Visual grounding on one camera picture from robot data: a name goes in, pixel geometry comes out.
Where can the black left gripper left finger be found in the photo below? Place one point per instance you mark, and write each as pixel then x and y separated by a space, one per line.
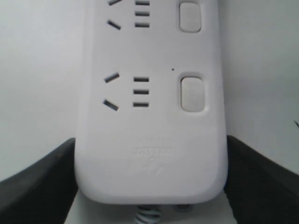
pixel 42 193

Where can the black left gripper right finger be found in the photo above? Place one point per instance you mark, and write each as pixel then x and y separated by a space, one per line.
pixel 260 191

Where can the white five-outlet power strip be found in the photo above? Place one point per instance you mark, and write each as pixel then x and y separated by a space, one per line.
pixel 151 119

